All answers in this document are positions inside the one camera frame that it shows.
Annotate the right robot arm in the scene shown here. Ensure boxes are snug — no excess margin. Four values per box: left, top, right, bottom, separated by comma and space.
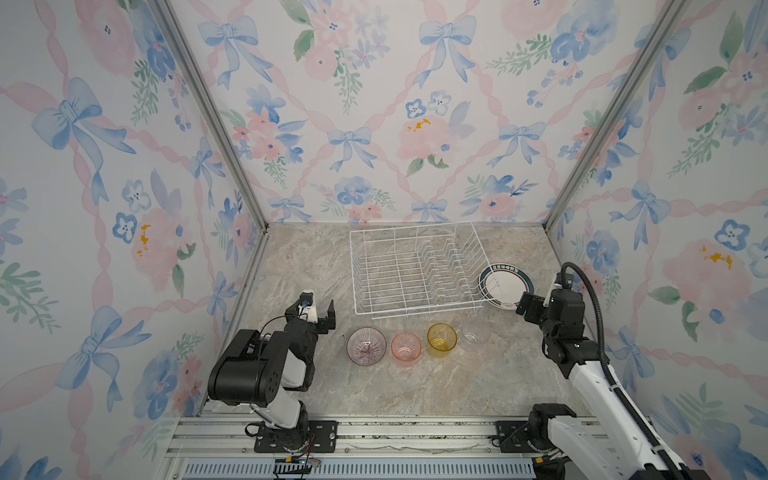
516, 289, 709, 479

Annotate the white ceramic bowl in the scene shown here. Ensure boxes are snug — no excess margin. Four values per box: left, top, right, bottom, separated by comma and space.
346, 327, 387, 367

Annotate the aluminium front rail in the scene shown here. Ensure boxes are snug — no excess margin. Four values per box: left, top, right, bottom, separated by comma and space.
149, 413, 679, 480

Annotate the yellow glass cup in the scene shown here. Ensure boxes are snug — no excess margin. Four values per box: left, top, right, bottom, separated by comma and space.
427, 323, 458, 358

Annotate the clear glass cup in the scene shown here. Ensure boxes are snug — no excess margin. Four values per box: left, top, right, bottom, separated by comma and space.
460, 319, 492, 350

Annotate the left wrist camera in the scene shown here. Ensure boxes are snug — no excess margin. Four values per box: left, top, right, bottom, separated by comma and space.
298, 290, 318, 324

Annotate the right aluminium corner post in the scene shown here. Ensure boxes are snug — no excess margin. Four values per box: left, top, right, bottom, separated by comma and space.
543, 0, 690, 234

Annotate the aluminium corner post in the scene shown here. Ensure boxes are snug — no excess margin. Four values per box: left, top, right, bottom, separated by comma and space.
148, 0, 268, 234
543, 0, 690, 234

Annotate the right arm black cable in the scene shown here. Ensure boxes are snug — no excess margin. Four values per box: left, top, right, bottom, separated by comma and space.
557, 261, 685, 475

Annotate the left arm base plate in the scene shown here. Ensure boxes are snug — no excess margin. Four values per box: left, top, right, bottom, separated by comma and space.
246, 420, 339, 455

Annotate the left aluminium corner post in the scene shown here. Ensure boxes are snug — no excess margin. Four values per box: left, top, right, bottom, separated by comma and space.
148, 0, 268, 234

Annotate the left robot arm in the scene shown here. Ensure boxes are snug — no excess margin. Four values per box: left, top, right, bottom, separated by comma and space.
207, 291, 336, 437

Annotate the white wire dish rack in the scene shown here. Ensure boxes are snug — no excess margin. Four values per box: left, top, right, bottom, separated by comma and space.
349, 222, 490, 319

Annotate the pink glass cup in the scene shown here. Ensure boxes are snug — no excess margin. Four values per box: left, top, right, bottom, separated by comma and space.
390, 332, 422, 367

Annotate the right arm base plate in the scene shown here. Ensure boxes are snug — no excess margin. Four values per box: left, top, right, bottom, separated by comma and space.
491, 420, 537, 453

